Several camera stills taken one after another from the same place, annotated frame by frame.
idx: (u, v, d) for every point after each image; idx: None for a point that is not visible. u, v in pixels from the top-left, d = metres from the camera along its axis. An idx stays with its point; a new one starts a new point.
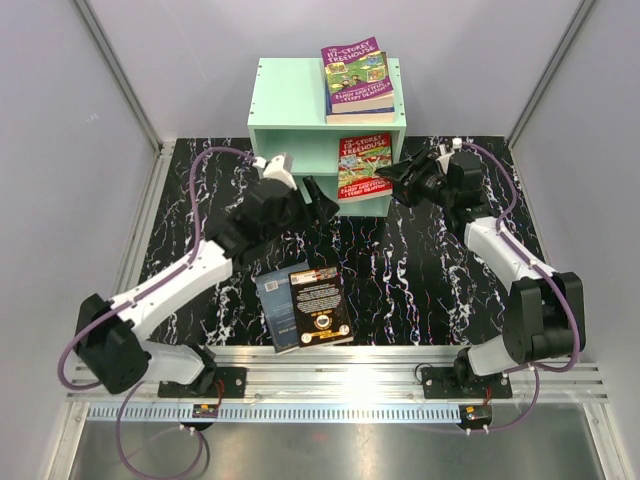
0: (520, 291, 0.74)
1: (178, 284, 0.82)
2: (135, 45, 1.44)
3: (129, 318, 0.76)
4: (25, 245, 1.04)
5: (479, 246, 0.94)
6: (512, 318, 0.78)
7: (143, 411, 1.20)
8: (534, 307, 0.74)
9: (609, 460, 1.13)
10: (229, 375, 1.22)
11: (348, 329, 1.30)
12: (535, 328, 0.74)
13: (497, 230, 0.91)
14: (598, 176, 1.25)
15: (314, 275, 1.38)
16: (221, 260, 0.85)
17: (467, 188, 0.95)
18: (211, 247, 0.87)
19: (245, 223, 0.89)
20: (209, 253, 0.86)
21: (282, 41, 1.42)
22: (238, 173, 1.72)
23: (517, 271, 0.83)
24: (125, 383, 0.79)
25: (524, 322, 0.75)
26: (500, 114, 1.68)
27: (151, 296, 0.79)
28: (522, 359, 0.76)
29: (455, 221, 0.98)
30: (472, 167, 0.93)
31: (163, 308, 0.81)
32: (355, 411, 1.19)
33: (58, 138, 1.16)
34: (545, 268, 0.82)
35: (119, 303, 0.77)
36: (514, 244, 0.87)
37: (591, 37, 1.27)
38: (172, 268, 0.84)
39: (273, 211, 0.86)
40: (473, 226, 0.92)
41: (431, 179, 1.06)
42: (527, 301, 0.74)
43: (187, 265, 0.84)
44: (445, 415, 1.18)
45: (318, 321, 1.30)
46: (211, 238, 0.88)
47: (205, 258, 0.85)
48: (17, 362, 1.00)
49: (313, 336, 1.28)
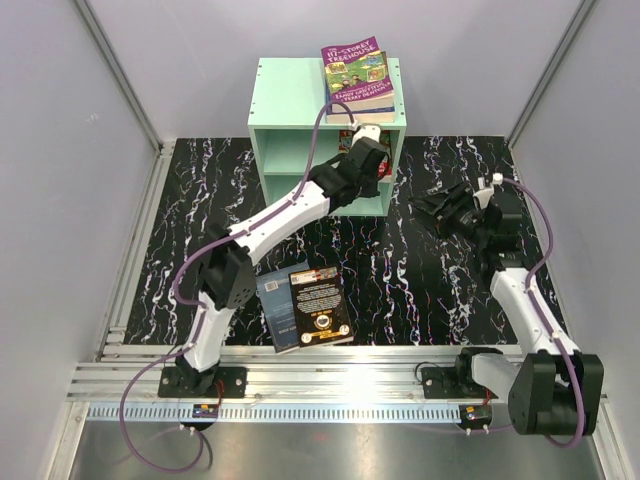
0: (535, 368, 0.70)
1: (284, 217, 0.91)
2: (135, 44, 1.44)
3: (245, 244, 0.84)
4: (26, 246, 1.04)
5: (506, 300, 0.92)
6: (521, 385, 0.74)
7: (143, 411, 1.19)
8: (546, 387, 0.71)
9: (609, 460, 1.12)
10: (229, 375, 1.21)
11: (348, 329, 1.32)
12: (544, 406, 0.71)
13: (525, 287, 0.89)
14: (599, 175, 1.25)
15: (314, 275, 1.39)
16: (322, 199, 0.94)
17: (502, 231, 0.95)
18: (313, 188, 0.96)
19: (343, 168, 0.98)
20: (310, 193, 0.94)
21: (281, 41, 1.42)
22: (238, 173, 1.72)
23: (536, 339, 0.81)
24: (237, 299, 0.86)
25: (533, 397, 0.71)
26: (500, 114, 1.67)
27: (262, 228, 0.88)
28: (523, 430, 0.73)
29: (484, 263, 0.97)
30: (515, 210, 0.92)
31: (270, 240, 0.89)
32: (355, 411, 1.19)
33: (57, 138, 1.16)
34: (567, 343, 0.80)
35: (235, 231, 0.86)
36: (540, 310, 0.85)
37: (592, 37, 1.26)
38: (278, 204, 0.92)
39: (374, 165, 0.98)
40: (502, 276, 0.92)
41: (466, 215, 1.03)
42: (540, 379, 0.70)
43: (292, 202, 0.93)
44: (445, 415, 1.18)
45: (318, 321, 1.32)
46: (312, 179, 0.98)
47: (306, 197, 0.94)
48: (16, 362, 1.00)
49: (313, 336, 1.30)
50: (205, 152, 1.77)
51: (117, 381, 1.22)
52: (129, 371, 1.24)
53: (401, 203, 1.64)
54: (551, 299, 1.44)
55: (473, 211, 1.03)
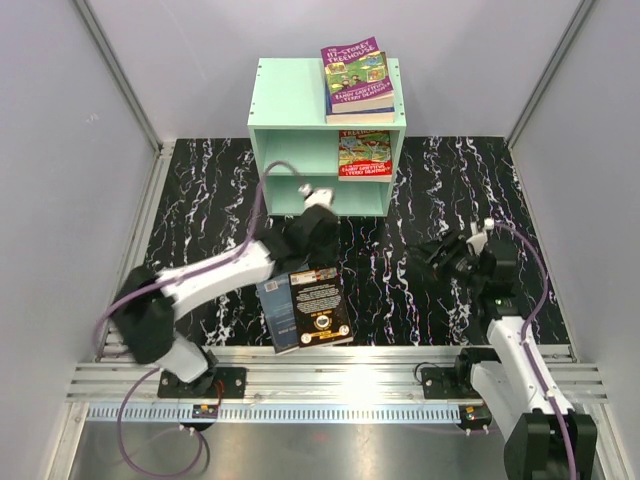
0: (528, 428, 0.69)
1: (219, 275, 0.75)
2: (135, 45, 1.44)
3: (172, 294, 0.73)
4: (26, 245, 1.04)
5: (501, 351, 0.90)
6: (517, 442, 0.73)
7: (141, 411, 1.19)
8: (541, 447, 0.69)
9: (609, 460, 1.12)
10: (229, 376, 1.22)
11: (348, 329, 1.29)
12: (538, 464, 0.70)
13: (521, 340, 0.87)
14: (598, 177, 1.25)
15: (314, 275, 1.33)
16: (265, 263, 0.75)
17: (497, 277, 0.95)
18: (256, 250, 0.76)
19: (289, 234, 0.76)
20: (257, 253, 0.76)
21: (281, 41, 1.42)
22: (238, 173, 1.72)
23: (531, 397, 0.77)
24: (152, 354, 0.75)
25: (526, 456, 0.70)
26: (500, 114, 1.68)
27: (193, 279, 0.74)
28: None
29: (481, 308, 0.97)
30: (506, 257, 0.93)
31: (199, 296, 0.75)
32: (355, 411, 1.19)
33: (58, 139, 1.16)
34: (561, 403, 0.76)
35: (163, 278, 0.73)
36: (536, 365, 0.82)
37: (592, 37, 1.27)
38: (218, 258, 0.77)
39: (325, 235, 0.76)
40: (497, 325, 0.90)
41: (460, 262, 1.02)
42: (533, 440, 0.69)
43: (233, 259, 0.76)
44: (445, 416, 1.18)
45: (318, 321, 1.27)
46: (259, 239, 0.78)
47: (251, 257, 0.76)
48: (16, 362, 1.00)
49: (313, 336, 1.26)
50: (205, 153, 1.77)
51: (117, 381, 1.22)
52: (129, 371, 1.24)
53: (401, 204, 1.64)
54: (551, 299, 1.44)
55: (467, 258, 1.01)
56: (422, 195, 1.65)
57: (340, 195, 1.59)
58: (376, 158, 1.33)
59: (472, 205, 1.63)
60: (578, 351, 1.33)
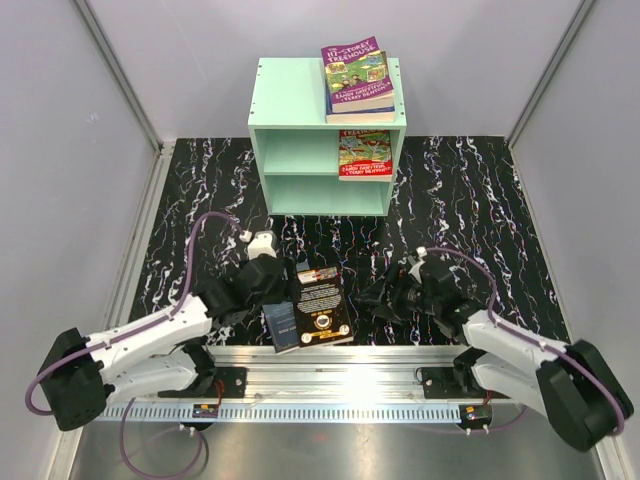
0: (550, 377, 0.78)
1: (155, 332, 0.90)
2: (134, 45, 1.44)
3: (99, 360, 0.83)
4: (26, 244, 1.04)
5: (486, 342, 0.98)
6: (554, 404, 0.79)
7: (139, 411, 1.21)
8: (571, 390, 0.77)
9: (610, 461, 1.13)
10: (229, 376, 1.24)
11: (348, 329, 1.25)
12: (583, 407, 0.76)
13: (494, 322, 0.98)
14: (598, 176, 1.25)
15: (314, 275, 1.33)
16: (202, 318, 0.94)
17: (446, 292, 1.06)
18: (197, 303, 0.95)
19: (235, 285, 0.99)
20: (191, 309, 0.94)
21: (282, 41, 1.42)
22: (238, 173, 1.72)
23: (533, 356, 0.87)
24: (75, 420, 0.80)
25: (570, 406, 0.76)
26: (500, 114, 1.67)
27: (125, 342, 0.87)
28: (585, 443, 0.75)
29: (451, 326, 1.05)
30: (444, 274, 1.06)
31: (134, 354, 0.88)
32: (355, 411, 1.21)
33: (57, 138, 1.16)
34: (554, 345, 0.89)
35: (94, 343, 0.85)
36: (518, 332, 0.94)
37: (592, 37, 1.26)
38: (155, 318, 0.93)
39: (268, 285, 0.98)
40: (471, 326, 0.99)
41: (411, 291, 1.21)
42: (561, 386, 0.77)
43: (169, 316, 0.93)
44: (445, 415, 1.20)
45: (318, 321, 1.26)
46: (198, 294, 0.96)
47: (187, 313, 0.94)
48: (16, 363, 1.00)
49: (313, 336, 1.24)
50: (205, 152, 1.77)
51: None
52: None
53: (401, 203, 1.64)
54: (551, 298, 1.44)
55: (415, 287, 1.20)
56: (421, 195, 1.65)
57: (341, 192, 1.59)
58: (376, 158, 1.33)
59: (473, 204, 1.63)
60: None
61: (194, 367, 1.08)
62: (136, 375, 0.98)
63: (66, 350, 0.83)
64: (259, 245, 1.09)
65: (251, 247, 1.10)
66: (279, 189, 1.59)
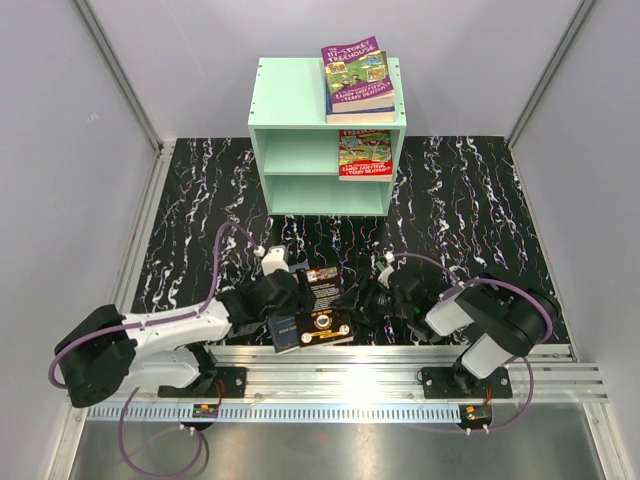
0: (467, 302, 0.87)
1: (182, 325, 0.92)
2: (135, 45, 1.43)
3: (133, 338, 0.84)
4: (26, 245, 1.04)
5: (447, 320, 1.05)
6: (485, 323, 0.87)
7: (139, 411, 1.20)
8: (491, 304, 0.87)
9: (610, 461, 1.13)
10: (229, 376, 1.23)
11: (348, 329, 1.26)
12: (505, 314, 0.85)
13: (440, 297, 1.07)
14: (598, 177, 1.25)
15: (314, 275, 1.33)
16: (224, 322, 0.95)
17: (415, 300, 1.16)
18: (219, 307, 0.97)
19: (249, 297, 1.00)
20: (216, 310, 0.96)
21: (282, 41, 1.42)
22: (238, 173, 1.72)
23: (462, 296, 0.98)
24: (90, 396, 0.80)
25: (495, 318, 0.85)
26: (500, 114, 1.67)
27: (157, 327, 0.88)
28: (526, 346, 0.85)
29: (424, 329, 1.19)
30: (411, 283, 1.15)
31: (161, 341, 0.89)
32: (355, 411, 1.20)
33: (57, 139, 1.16)
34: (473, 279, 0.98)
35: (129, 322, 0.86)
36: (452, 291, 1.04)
37: (592, 37, 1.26)
38: (183, 312, 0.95)
39: (282, 299, 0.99)
40: (432, 317, 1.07)
41: (381, 296, 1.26)
42: (480, 305, 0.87)
43: (196, 313, 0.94)
44: (446, 415, 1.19)
45: (318, 321, 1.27)
46: (220, 299, 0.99)
47: (211, 314, 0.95)
48: (16, 363, 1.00)
49: (313, 336, 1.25)
50: (205, 152, 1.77)
51: None
52: None
53: (401, 203, 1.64)
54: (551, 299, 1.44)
55: (384, 292, 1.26)
56: (421, 195, 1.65)
57: (341, 195, 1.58)
58: (376, 158, 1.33)
59: (472, 204, 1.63)
60: (578, 350, 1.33)
61: (197, 366, 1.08)
62: (149, 363, 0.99)
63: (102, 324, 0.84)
64: (271, 257, 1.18)
65: (265, 260, 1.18)
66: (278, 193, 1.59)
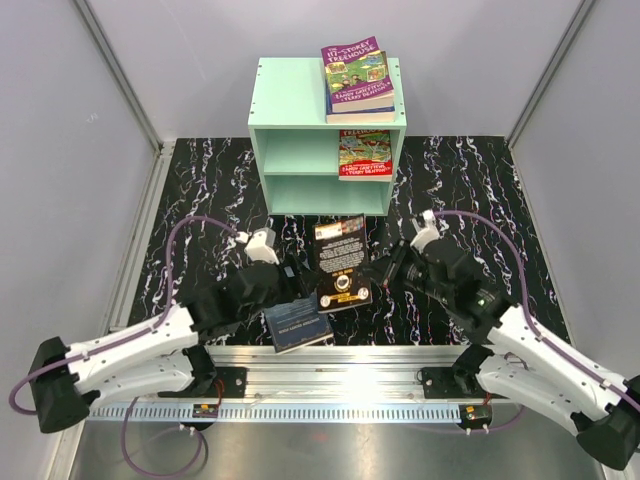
0: (620, 431, 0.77)
1: (136, 345, 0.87)
2: (135, 45, 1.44)
3: (76, 371, 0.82)
4: (26, 244, 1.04)
5: (520, 353, 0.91)
6: (603, 445, 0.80)
7: (139, 411, 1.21)
8: (629, 439, 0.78)
9: None
10: (229, 376, 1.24)
11: (367, 292, 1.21)
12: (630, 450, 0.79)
13: (538, 336, 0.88)
14: (598, 176, 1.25)
15: (339, 228, 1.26)
16: (186, 332, 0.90)
17: (461, 280, 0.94)
18: (180, 314, 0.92)
19: (226, 297, 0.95)
20: (176, 321, 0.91)
21: (281, 41, 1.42)
22: (238, 173, 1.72)
23: (596, 399, 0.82)
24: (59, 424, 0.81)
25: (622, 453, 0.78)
26: (500, 114, 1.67)
27: (104, 354, 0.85)
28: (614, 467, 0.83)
29: (469, 318, 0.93)
30: (458, 260, 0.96)
31: (117, 365, 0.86)
32: (355, 411, 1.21)
33: (57, 139, 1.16)
34: (617, 384, 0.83)
35: (73, 353, 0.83)
36: (574, 361, 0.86)
37: (592, 37, 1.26)
38: (139, 329, 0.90)
39: (257, 294, 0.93)
40: (503, 332, 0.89)
41: (412, 267, 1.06)
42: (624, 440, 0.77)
43: (151, 330, 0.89)
44: (445, 415, 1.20)
45: (338, 283, 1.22)
46: (187, 305, 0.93)
47: (170, 327, 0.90)
48: (16, 362, 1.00)
49: (332, 300, 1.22)
50: (205, 153, 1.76)
51: None
52: None
53: (401, 203, 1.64)
54: (551, 299, 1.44)
55: (416, 263, 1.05)
56: (422, 195, 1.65)
57: (341, 194, 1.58)
58: (376, 158, 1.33)
59: (472, 204, 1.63)
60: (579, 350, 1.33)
61: (191, 371, 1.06)
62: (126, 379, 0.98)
63: (46, 361, 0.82)
64: (253, 243, 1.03)
65: (249, 246, 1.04)
66: (278, 194, 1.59)
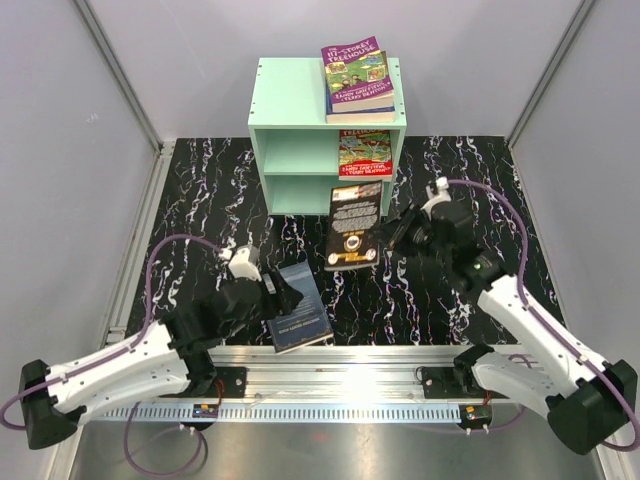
0: (585, 406, 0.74)
1: (112, 366, 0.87)
2: (134, 45, 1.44)
3: (55, 394, 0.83)
4: (27, 245, 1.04)
5: (505, 319, 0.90)
6: (567, 417, 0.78)
7: (139, 411, 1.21)
8: (595, 415, 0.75)
9: (609, 460, 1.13)
10: (229, 376, 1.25)
11: (375, 254, 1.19)
12: (596, 428, 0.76)
13: (525, 304, 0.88)
14: (598, 176, 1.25)
15: (356, 191, 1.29)
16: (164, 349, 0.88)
17: (461, 239, 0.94)
18: (158, 332, 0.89)
19: (207, 313, 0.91)
20: (153, 339, 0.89)
21: (281, 41, 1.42)
22: (238, 173, 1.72)
23: (567, 369, 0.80)
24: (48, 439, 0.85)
25: (585, 427, 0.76)
26: (500, 114, 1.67)
27: (82, 376, 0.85)
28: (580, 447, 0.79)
29: (462, 279, 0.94)
30: (462, 218, 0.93)
31: (96, 386, 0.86)
32: (355, 411, 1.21)
33: (57, 140, 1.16)
34: (596, 362, 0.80)
35: (52, 377, 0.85)
36: (556, 333, 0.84)
37: (592, 37, 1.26)
38: (117, 348, 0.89)
39: (240, 311, 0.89)
40: (491, 296, 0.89)
41: (418, 230, 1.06)
42: (588, 412, 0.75)
43: (129, 349, 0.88)
44: (445, 415, 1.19)
45: (347, 243, 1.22)
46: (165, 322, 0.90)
47: (147, 345, 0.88)
48: (16, 362, 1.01)
49: (339, 257, 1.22)
50: (205, 153, 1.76)
51: None
52: None
53: (401, 203, 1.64)
54: (551, 298, 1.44)
55: (424, 226, 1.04)
56: (422, 195, 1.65)
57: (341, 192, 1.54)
58: (376, 158, 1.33)
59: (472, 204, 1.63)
60: None
61: (185, 374, 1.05)
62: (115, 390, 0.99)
63: (27, 383, 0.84)
64: (236, 260, 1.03)
65: (232, 263, 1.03)
66: (278, 194, 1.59)
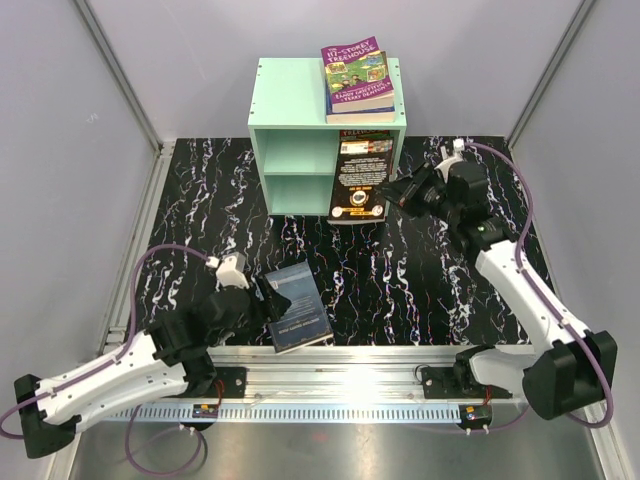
0: (556, 365, 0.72)
1: (97, 380, 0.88)
2: (134, 45, 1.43)
3: (44, 408, 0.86)
4: (26, 245, 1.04)
5: (498, 279, 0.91)
6: (539, 377, 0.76)
7: (139, 411, 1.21)
8: (567, 376, 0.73)
9: (609, 461, 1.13)
10: (229, 376, 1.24)
11: (381, 211, 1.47)
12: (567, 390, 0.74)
13: (518, 266, 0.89)
14: (598, 176, 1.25)
15: (366, 146, 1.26)
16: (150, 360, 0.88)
17: (472, 201, 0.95)
18: (143, 344, 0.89)
19: (196, 320, 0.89)
20: (139, 351, 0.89)
21: (281, 41, 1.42)
22: (238, 173, 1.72)
23: (547, 330, 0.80)
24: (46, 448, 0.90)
25: (556, 387, 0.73)
26: (500, 114, 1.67)
27: (69, 389, 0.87)
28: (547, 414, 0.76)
29: (464, 239, 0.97)
30: (478, 179, 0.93)
31: (84, 399, 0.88)
32: (354, 411, 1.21)
33: (57, 140, 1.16)
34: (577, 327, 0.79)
35: (41, 390, 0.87)
36: (544, 296, 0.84)
37: (592, 37, 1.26)
38: (104, 360, 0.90)
39: (229, 318, 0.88)
40: (488, 255, 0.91)
41: (430, 191, 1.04)
42: (561, 370, 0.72)
43: (115, 360, 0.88)
44: (445, 415, 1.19)
45: (354, 197, 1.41)
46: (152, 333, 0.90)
47: (133, 357, 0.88)
48: (16, 362, 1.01)
49: (344, 212, 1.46)
50: (205, 153, 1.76)
51: None
52: None
53: None
54: None
55: (437, 186, 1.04)
56: None
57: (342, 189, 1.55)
58: None
59: None
60: None
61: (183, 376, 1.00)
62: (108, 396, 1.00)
63: (20, 396, 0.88)
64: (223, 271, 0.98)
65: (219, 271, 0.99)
66: (278, 194, 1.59)
